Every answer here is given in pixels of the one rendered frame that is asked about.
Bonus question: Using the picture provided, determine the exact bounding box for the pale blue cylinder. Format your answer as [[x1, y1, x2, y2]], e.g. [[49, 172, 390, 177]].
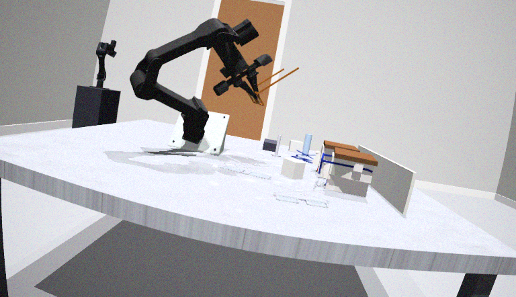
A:
[[302, 134, 312, 155]]

